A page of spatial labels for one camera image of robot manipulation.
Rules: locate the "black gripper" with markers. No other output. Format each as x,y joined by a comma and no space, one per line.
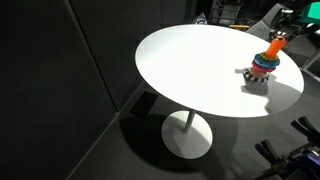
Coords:
288,20

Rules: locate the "grey angled panel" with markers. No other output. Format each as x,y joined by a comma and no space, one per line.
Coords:
263,23

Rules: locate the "black metal frame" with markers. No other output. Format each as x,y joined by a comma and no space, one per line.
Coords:
226,11

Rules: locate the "black floor panel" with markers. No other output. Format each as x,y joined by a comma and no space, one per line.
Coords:
144,103

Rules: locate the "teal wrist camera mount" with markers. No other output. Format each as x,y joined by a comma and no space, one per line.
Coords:
311,13

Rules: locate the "yellow flat object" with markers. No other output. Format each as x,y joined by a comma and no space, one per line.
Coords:
239,26

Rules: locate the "white metal leg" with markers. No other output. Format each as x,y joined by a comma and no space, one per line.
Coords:
311,60

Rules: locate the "white table pedestal base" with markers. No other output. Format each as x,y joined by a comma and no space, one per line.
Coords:
186,140

